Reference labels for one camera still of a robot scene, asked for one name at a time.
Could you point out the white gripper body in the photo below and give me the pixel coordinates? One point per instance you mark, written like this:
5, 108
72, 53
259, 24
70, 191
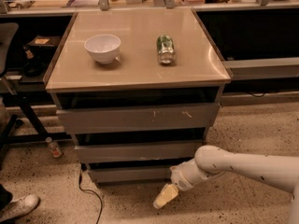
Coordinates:
178, 176

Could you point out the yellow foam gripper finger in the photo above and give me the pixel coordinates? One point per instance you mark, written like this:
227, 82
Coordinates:
168, 193

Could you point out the grey bottom drawer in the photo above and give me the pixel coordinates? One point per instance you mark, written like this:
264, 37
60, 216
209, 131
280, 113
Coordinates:
131, 174

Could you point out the grey drawer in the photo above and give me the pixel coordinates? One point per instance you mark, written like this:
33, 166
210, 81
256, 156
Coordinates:
138, 118
131, 174
138, 151

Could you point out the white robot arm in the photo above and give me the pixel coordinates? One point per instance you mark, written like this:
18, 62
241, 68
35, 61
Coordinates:
209, 162

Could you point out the grey top drawer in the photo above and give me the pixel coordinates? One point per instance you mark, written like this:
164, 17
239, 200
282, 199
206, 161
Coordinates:
138, 118

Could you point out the grey middle drawer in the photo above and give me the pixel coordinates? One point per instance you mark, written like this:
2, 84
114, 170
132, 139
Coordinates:
138, 151

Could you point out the grey drawer cabinet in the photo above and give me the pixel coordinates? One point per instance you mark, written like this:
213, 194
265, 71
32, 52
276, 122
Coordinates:
135, 77

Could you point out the plastic bottle on floor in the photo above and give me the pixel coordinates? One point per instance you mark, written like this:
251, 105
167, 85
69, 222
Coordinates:
54, 147

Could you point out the green soda can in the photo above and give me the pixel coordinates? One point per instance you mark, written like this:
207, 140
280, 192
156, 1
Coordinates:
165, 49

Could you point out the white sneaker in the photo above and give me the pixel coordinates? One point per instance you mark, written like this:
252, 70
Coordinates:
20, 207

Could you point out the white bowl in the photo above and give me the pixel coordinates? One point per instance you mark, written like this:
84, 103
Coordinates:
103, 48

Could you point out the black box with label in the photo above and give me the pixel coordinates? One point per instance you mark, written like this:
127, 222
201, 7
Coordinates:
44, 43

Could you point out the black office chair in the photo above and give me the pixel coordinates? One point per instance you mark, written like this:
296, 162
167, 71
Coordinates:
7, 32

